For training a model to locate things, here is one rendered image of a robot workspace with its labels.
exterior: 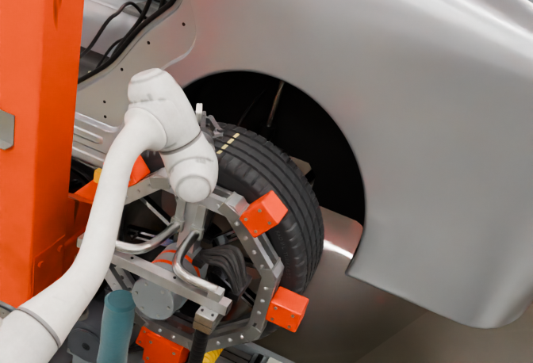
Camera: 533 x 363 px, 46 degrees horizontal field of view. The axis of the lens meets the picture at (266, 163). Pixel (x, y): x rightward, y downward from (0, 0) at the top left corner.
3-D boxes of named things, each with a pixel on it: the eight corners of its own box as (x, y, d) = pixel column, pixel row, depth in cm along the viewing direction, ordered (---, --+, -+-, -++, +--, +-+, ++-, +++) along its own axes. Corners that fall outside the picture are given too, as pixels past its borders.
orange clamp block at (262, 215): (264, 224, 168) (289, 210, 163) (253, 239, 161) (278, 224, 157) (248, 204, 167) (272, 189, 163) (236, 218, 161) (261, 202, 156)
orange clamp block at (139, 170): (151, 172, 175) (134, 143, 173) (136, 184, 168) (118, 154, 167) (134, 180, 178) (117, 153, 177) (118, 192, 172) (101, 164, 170)
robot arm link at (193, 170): (226, 167, 145) (202, 118, 140) (227, 200, 132) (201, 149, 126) (183, 183, 147) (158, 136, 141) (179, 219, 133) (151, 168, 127)
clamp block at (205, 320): (225, 314, 158) (229, 298, 155) (209, 336, 150) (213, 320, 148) (208, 305, 159) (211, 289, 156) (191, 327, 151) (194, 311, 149)
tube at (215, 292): (250, 260, 166) (258, 228, 160) (218, 303, 149) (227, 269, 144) (190, 234, 169) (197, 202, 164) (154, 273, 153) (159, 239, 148)
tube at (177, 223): (183, 231, 170) (189, 199, 165) (146, 269, 154) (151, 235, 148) (127, 206, 174) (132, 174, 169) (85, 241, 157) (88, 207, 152)
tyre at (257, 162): (141, 274, 227) (316, 325, 207) (103, 314, 207) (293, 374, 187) (132, 102, 198) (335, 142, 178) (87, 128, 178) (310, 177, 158)
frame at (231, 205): (254, 364, 188) (300, 218, 162) (246, 379, 183) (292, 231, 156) (100, 289, 200) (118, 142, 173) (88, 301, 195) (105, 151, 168)
